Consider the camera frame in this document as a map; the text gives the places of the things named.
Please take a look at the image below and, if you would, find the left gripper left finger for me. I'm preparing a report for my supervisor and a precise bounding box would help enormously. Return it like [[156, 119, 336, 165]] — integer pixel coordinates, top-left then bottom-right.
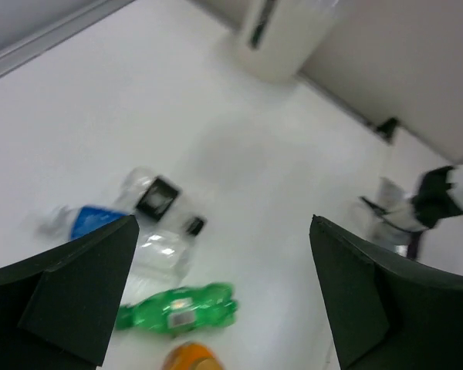
[[0, 216, 139, 369]]

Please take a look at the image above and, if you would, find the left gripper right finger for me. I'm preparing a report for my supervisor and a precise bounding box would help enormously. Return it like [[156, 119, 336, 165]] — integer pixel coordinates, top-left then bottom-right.
[[309, 216, 463, 369]]

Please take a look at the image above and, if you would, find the blue-label plastic bottle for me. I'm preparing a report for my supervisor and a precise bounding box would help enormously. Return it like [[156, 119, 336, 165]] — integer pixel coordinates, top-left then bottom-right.
[[37, 205, 194, 285]]

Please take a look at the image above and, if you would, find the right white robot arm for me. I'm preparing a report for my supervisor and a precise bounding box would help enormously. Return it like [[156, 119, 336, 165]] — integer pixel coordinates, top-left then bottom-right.
[[360, 164, 463, 261]]

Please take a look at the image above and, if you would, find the white bin black rim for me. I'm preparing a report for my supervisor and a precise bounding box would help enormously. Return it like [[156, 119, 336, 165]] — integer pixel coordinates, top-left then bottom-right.
[[236, 0, 348, 82]]

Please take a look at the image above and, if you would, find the green plastic bottle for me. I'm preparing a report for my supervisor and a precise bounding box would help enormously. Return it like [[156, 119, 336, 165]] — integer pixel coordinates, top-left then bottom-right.
[[114, 283, 238, 336]]

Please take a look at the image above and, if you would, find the orange juice bottle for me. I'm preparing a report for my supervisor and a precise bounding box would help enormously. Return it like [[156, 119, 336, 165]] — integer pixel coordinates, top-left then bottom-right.
[[161, 341, 225, 370]]

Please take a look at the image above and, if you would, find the black-label small bottle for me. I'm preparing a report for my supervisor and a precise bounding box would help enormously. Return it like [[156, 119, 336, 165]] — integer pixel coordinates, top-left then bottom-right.
[[114, 166, 208, 237]]

